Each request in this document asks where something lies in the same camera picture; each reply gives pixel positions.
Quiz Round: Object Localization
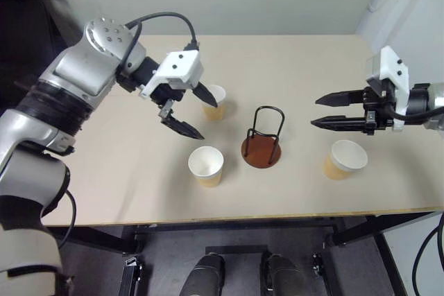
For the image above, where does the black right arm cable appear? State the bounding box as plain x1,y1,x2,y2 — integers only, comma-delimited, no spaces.
379,93,444,125

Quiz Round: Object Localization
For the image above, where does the black hanging cable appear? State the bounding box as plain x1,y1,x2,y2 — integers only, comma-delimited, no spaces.
411,211,444,296

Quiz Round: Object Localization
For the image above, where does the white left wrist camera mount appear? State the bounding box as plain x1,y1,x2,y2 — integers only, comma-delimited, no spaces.
138,49,203,98

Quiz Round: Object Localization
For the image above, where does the tan paper cup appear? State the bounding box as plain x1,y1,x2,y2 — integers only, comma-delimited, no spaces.
187,146,225,189
202,84,228,122
323,139,369,181

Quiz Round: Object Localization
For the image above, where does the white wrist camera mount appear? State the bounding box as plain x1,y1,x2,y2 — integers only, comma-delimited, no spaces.
138,49,203,98
365,45,411,132

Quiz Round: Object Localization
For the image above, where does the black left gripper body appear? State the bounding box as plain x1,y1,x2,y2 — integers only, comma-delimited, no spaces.
151,80,200,107

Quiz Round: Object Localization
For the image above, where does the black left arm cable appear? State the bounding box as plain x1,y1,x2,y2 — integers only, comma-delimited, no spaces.
119,12,201,68

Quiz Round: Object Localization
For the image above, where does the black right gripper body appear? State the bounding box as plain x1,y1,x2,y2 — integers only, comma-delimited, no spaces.
361,78,397,136

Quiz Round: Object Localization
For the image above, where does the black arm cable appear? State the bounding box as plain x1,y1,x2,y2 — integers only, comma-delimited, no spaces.
379,93,444,125
119,12,201,68

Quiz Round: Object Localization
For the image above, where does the black metal table frame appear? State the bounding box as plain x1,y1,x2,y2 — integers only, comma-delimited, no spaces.
44,210,444,296

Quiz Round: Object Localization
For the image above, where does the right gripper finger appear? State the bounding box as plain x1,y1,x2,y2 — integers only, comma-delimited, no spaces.
309,114,367,132
314,89,365,107

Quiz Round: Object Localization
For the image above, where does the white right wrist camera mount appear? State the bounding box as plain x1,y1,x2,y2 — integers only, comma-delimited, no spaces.
365,45,411,132

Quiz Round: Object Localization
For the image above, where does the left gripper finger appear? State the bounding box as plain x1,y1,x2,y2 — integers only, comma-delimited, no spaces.
191,81,219,108
158,99,205,141

